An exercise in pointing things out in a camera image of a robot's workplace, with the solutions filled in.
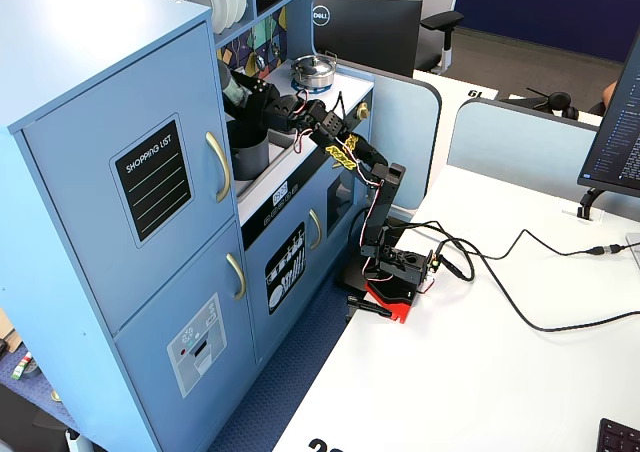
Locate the red robot base mount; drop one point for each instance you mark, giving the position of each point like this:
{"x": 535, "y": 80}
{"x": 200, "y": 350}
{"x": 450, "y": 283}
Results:
{"x": 392, "y": 299}

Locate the red green white packet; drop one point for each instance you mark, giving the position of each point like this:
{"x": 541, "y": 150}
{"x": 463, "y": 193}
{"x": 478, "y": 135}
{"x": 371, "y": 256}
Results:
{"x": 21, "y": 366}

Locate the black headset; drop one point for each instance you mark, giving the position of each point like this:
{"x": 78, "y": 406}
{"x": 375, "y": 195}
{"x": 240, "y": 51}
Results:
{"x": 557, "y": 101}

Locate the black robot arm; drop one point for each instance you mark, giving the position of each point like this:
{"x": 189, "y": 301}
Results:
{"x": 380, "y": 207}

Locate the silver slotted spatula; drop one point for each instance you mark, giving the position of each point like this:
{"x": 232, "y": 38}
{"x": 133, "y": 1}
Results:
{"x": 276, "y": 49}

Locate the gold stove knob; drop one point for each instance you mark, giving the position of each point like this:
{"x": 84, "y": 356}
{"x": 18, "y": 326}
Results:
{"x": 362, "y": 111}

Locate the blue toy kitchen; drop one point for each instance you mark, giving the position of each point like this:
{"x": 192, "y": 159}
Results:
{"x": 100, "y": 197}

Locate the black keyboard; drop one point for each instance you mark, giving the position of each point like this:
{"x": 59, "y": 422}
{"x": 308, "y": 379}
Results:
{"x": 620, "y": 437}

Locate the black monitor stand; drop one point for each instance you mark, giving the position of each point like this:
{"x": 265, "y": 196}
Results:
{"x": 590, "y": 202}

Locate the brown cardboard box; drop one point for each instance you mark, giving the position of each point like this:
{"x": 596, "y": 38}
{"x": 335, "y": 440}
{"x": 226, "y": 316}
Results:
{"x": 9, "y": 332}

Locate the light blue desk partition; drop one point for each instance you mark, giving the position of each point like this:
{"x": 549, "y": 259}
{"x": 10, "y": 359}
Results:
{"x": 520, "y": 147}
{"x": 405, "y": 137}

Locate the silver metal pot with lid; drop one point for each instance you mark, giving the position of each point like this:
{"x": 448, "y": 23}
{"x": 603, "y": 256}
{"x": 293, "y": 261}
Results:
{"x": 312, "y": 72}

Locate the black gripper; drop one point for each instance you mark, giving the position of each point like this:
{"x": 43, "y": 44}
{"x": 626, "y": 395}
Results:
{"x": 250, "y": 95}

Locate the robot controller board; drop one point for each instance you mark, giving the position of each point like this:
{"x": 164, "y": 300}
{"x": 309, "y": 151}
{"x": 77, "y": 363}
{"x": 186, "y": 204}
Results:
{"x": 434, "y": 264}

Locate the black table clamp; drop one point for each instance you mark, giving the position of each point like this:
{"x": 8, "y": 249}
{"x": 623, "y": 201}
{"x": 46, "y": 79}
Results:
{"x": 370, "y": 306}

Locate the white office chair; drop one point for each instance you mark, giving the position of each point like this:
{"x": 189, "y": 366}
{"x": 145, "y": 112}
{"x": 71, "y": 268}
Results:
{"x": 425, "y": 17}

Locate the gray plastic pot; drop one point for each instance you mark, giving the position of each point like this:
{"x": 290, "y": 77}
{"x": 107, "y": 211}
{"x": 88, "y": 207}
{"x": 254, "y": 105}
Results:
{"x": 250, "y": 162}

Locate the black Dell monitor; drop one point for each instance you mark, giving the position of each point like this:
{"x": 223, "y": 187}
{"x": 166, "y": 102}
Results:
{"x": 370, "y": 34}

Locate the lit computer monitor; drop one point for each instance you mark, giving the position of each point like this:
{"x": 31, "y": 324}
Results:
{"x": 617, "y": 132}

